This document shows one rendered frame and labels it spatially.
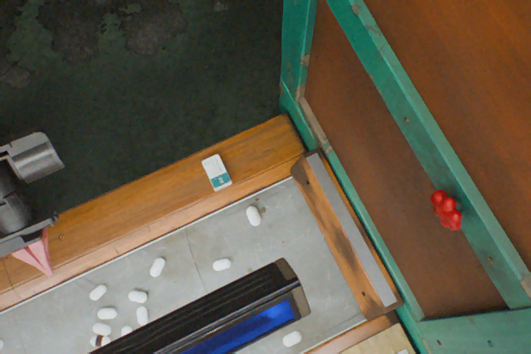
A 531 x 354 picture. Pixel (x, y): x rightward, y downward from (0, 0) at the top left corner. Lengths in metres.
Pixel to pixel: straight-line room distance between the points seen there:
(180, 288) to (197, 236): 0.10
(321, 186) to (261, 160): 0.16
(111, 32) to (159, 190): 1.15
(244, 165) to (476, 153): 0.61
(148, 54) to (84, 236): 1.10
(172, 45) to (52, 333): 1.23
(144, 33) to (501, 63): 1.76
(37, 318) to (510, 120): 0.88
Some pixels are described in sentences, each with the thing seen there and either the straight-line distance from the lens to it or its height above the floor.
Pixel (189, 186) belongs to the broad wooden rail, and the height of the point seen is 0.77.
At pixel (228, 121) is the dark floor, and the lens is 1.93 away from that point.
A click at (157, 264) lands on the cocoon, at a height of 0.76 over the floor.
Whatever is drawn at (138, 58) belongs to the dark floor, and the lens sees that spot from 2.07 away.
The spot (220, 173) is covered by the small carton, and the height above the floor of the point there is 0.79.
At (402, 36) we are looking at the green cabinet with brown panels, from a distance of 0.57.
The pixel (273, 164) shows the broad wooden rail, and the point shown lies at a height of 0.76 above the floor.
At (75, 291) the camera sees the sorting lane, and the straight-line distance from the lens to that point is 1.11.
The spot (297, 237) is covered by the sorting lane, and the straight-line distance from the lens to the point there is 1.06.
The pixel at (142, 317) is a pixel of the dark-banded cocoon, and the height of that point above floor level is 0.76.
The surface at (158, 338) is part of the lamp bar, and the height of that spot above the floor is 1.10.
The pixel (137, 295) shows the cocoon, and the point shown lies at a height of 0.76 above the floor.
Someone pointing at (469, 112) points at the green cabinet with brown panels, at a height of 1.33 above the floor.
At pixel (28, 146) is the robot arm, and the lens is 0.91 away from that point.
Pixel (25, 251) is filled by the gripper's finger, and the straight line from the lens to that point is 0.94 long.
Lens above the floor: 1.78
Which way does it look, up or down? 74 degrees down
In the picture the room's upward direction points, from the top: straight up
